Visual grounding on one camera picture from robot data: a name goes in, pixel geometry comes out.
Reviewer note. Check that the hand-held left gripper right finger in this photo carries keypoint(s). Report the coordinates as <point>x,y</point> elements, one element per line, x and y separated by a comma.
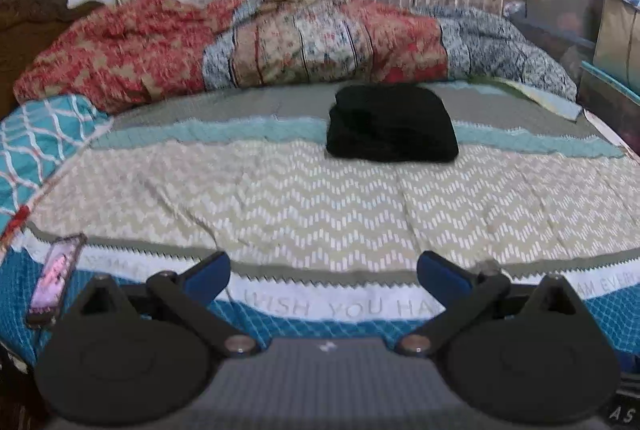
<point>440,277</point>

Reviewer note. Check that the red floral quilt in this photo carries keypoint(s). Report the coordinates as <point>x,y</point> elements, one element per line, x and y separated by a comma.
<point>125,45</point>

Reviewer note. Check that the smartphone with lit screen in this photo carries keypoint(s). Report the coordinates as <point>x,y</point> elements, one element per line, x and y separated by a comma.
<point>55,280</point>

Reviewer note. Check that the patterned teal beige bed sheet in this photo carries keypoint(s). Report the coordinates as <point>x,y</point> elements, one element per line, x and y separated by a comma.
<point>300,200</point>

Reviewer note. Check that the black pants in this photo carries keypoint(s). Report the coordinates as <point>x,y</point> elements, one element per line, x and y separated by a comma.
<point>395,125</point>

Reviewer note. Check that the dark carved wooden headboard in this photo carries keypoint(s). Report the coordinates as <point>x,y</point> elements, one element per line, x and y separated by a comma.
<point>25,25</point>

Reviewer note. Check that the clear storage bin teal lid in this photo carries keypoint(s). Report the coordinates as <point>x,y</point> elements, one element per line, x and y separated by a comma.
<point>610,105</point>
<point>560,0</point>

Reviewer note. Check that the teal white lattice pillow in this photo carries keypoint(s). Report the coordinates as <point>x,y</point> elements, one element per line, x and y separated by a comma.
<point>40,135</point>

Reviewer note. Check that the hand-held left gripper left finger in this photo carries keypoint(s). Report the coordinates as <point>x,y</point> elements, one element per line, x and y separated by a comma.
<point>207,277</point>

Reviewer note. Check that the brown cardboard box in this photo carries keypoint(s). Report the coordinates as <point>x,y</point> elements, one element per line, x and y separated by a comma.
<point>617,40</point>

